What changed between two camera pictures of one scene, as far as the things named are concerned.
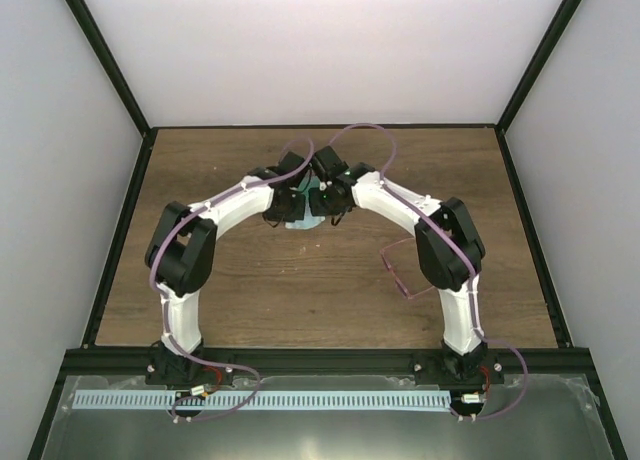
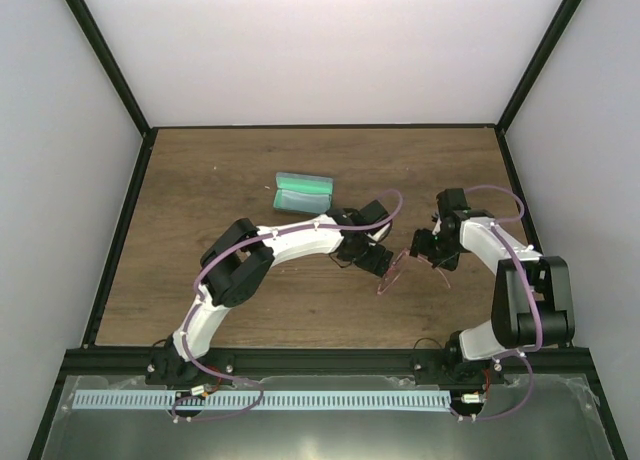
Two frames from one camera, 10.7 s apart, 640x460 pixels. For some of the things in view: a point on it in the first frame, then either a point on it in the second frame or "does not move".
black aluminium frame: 578,364 does not move
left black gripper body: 286,212 -> 360,256
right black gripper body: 328,205 -> 442,252
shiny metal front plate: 528,418 does not move
